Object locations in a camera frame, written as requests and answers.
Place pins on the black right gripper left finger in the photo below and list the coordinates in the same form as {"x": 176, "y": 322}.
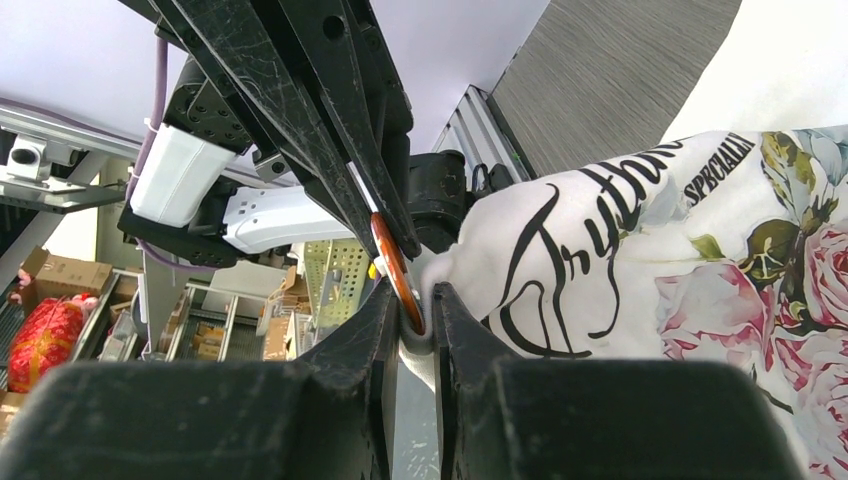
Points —
{"x": 329, "y": 414}

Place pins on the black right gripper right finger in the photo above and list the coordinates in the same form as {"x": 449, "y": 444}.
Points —
{"x": 503, "y": 416}

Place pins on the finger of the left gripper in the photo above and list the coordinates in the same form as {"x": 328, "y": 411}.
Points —
{"x": 235, "y": 50}
{"x": 362, "y": 101}

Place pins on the round orange blue brooch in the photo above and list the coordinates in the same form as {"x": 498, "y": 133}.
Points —
{"x": 394, "y": 268}

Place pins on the white floral t-shirt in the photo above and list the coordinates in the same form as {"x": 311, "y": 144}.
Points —
{"x": 725, "y": 242}

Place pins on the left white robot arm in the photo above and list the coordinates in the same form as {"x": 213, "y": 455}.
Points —
{"x": 209, "y": 193}

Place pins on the brown cardboard box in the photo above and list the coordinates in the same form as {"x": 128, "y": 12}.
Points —
{"x": 53, "y": 276}

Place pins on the red patterned bag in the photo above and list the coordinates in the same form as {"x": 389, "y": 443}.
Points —
{"x": 46, "y": 339}

